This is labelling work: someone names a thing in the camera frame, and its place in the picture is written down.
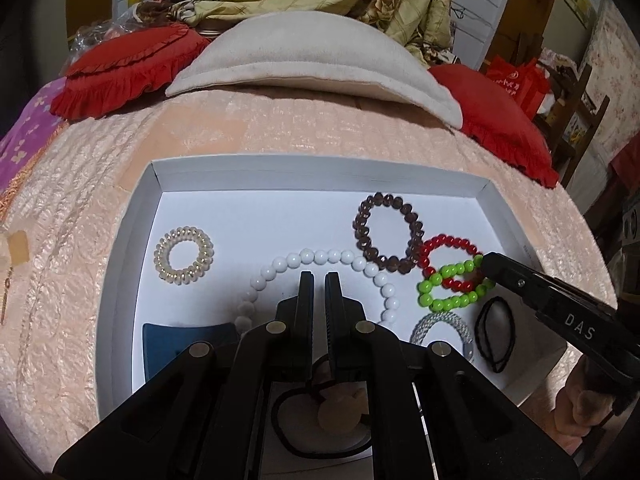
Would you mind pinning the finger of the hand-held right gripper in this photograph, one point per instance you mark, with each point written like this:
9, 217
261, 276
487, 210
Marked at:
520, 280

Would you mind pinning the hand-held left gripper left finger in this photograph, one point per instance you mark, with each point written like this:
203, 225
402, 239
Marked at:
305, 315

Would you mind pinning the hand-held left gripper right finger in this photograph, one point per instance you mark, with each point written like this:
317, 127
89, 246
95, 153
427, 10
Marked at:
334, 315

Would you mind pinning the white cardboard box tray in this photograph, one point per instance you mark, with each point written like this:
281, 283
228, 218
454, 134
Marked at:
260, 215

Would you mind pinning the person's right hand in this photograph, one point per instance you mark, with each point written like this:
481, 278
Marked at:
582, 405

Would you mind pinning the blue hair claw clip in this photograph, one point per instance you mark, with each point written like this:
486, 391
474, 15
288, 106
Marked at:
180, 347

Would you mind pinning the red ruffled pillow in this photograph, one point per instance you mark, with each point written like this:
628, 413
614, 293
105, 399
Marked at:
120, 65
490, 110

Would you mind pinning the wooden shelf rack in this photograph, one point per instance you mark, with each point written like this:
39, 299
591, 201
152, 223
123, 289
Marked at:
582, 95

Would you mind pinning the red shopping bag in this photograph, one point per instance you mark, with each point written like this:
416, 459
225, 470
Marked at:
520, 82

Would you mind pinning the beige pillow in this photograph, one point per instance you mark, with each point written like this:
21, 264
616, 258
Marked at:
310, 55

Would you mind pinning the beige tape patch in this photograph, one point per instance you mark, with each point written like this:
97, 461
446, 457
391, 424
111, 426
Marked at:
19, 247

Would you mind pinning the purple patterned cloth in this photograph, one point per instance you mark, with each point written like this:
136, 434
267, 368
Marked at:
25, 130

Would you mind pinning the clear plastic bag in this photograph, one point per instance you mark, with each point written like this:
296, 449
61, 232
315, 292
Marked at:
97, 35

